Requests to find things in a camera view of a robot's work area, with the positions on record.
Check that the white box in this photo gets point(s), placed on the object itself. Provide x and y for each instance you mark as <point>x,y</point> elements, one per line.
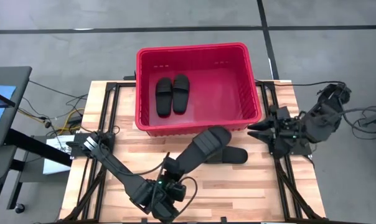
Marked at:
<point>55,161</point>

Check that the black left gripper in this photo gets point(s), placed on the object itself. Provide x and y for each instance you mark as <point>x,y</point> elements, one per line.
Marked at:
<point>172,178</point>

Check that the dark grey foam slide sandal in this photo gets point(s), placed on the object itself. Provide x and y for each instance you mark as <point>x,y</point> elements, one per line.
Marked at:
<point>206,144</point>
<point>180,96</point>
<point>163,99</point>
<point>234,155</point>

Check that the black right table frame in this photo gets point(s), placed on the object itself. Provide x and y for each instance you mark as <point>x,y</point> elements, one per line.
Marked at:
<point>262,93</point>

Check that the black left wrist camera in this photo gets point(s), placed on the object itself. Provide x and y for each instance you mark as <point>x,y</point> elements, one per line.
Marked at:
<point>177,193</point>

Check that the black table frame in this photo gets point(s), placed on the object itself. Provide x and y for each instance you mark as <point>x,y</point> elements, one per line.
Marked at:
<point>119,84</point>
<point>262,93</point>

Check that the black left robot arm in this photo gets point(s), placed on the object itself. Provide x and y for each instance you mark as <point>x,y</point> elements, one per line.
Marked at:
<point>119,169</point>

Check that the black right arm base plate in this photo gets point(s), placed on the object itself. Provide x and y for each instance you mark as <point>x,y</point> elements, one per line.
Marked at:
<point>303,149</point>

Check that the black stand beam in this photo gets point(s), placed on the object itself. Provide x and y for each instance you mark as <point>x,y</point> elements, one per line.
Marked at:
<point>35,146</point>

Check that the black table bracket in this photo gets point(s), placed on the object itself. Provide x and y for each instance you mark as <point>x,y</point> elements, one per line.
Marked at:
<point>223,219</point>
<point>144,220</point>

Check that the small black clamp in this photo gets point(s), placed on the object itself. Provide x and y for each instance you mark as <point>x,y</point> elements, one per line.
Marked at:
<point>129,78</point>

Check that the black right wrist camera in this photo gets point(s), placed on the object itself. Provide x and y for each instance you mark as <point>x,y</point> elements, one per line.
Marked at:
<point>290,128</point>

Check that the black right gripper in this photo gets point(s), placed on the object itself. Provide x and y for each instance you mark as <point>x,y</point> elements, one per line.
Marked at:
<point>281,137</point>

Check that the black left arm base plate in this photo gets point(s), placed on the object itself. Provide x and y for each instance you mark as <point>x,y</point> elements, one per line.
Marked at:
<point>108,149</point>

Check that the black left table frame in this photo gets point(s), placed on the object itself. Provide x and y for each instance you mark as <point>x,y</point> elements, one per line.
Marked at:
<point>119,84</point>

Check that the grey power adapter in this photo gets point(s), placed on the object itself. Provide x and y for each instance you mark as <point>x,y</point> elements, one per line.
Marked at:
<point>373,119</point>

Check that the red plastic bin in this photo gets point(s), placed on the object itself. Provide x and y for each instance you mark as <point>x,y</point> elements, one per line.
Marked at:
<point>219,93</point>

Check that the black caster wheel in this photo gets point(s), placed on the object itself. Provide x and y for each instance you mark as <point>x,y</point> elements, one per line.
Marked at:
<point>20,208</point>

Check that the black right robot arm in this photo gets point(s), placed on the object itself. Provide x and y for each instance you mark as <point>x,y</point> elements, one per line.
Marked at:
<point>325,121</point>

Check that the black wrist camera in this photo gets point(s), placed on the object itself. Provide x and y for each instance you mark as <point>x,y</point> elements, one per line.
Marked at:
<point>290,128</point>
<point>177,193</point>

